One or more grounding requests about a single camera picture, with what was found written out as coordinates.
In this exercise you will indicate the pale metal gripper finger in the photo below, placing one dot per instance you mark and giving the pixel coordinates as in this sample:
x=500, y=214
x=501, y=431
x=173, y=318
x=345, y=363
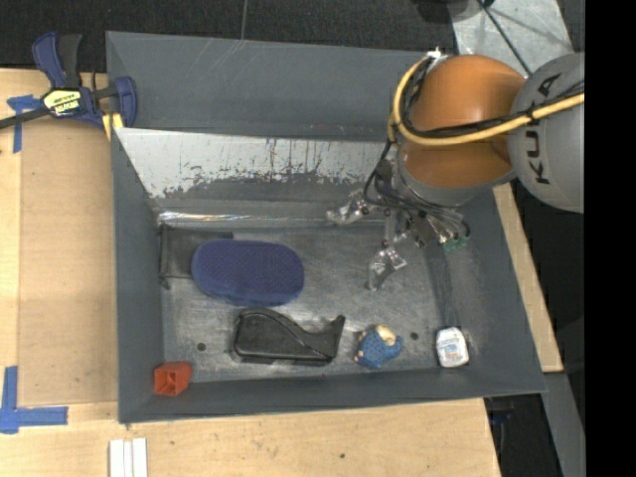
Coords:
x=350, y=211
x=383, y=266

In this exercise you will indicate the grey metal bin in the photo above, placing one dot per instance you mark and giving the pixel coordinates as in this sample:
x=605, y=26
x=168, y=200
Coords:
x=348, y=286

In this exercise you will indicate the blue toy figure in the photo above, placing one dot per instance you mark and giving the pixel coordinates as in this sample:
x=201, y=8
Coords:
x=377, y=348

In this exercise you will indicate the small white packet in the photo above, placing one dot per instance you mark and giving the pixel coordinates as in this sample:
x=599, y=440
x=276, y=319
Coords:
x=452, y=348

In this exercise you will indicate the blue oval sponge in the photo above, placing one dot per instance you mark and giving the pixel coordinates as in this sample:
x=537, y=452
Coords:
x=248, y=272

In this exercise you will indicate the black tape dispenser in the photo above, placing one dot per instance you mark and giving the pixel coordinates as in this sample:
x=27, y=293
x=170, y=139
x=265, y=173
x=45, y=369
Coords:
x=278, y=338

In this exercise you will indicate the small red block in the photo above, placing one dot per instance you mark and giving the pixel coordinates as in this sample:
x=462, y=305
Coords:
x=171, y=379

